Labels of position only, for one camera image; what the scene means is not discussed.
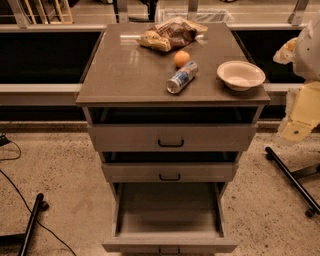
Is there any redbull can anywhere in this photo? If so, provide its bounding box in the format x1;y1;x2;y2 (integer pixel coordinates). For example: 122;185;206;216
166;61;198;94

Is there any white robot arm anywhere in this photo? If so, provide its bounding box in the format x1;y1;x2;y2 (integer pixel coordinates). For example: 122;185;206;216
273;19;320;143

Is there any grey drawer cabinet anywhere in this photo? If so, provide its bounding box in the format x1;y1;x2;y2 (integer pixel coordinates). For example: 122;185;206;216
75;22;271;188

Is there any grey top drawer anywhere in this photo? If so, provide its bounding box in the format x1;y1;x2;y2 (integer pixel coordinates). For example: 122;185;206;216
88;124;256;152

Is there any grey middle drawer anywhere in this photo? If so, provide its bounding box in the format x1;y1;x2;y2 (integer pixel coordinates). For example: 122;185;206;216
102;163;238;183

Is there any grey open bottom drawer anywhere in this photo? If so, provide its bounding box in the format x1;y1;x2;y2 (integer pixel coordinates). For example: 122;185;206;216
102;182;237;255

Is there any orange fruit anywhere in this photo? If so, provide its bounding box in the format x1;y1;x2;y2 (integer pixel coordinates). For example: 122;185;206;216
174;50;190;68

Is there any brown chip bag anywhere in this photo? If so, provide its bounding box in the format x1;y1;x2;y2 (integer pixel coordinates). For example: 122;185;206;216
137;16;208;52

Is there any white bowl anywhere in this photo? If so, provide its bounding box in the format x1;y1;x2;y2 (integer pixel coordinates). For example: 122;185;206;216
217;61;266;91

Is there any clear plastic bin background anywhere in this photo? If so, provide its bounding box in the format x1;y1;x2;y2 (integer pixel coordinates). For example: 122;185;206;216
155;8;234;23

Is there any black stand leg left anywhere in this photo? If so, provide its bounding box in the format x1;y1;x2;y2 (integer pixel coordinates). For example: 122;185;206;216
18;193;47;256

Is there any wooden chair background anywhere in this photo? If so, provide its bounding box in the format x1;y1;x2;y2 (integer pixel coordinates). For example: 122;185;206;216
20;0;74;24

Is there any black floor cable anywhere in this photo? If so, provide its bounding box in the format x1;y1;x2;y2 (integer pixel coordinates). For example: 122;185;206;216
0;133;78;256

